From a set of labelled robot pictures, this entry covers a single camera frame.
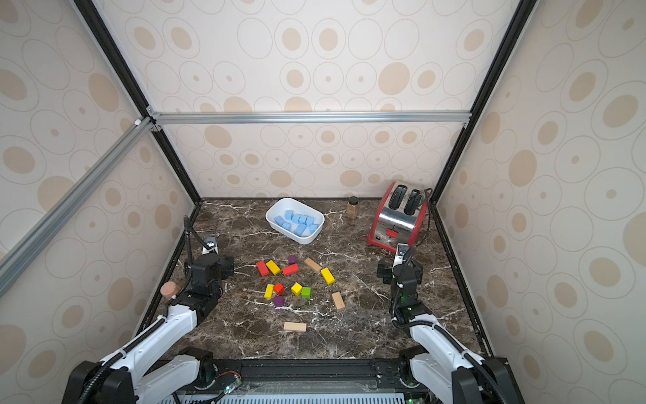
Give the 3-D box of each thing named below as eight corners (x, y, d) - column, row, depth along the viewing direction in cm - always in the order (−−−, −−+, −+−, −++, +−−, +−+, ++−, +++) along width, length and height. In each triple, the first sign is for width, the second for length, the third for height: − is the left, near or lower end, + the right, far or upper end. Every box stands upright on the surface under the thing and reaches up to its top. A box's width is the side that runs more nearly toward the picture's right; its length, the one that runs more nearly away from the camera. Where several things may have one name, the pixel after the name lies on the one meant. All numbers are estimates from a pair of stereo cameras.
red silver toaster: (367, 246, 106) (374, 214, 90) (382, 210, 119) (390, 178, 103) (406, 260, 101) (421, 230, 86) (417, 222, 114) (431, 189, 99)
